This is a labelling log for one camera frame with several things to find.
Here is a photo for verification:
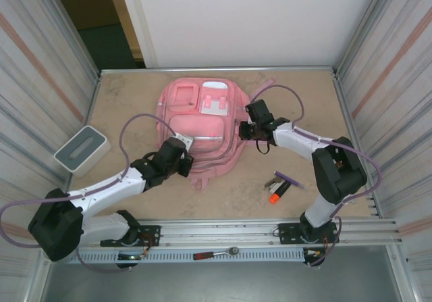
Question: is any black orange highlighter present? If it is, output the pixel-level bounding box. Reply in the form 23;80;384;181
269;181;292;204

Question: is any small silver stapler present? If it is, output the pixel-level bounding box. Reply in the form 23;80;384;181
264;176;283;193

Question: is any pink backpack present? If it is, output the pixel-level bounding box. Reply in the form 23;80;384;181
155;76;277;191

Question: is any small black electronics board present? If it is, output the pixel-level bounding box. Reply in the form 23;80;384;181
302;247;327;268
116;251;145;270

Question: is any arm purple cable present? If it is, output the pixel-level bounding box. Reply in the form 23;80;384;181
0;113;176;274
251;84;382;268

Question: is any purple pen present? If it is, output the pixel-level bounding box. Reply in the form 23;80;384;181
273;170;306;190

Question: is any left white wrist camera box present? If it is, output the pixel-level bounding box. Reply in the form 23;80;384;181
173;132;196;154

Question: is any aluminium table edge bar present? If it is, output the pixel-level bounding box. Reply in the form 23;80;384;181
99;66;338;77

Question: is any grey white tissue box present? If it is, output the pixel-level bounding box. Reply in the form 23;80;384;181
53;125;112;178

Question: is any aluminium mounting rail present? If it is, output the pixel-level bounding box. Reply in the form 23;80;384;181
40;218;404;247

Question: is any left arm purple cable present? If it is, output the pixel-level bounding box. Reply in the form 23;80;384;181
0;113;176;274

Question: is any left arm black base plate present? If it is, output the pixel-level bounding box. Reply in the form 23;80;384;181
100;224;161;248

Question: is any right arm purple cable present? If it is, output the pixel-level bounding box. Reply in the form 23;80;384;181
251;84;382;268

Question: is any red handled ratchet wrench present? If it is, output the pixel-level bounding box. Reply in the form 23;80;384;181
192;246;240;261

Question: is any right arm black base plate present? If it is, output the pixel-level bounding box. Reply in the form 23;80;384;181
278;221;340;245

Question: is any slotted grey cable duct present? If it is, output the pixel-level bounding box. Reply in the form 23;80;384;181
73;247;306;264

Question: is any white door frame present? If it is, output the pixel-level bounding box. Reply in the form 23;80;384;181
116;0;158;69

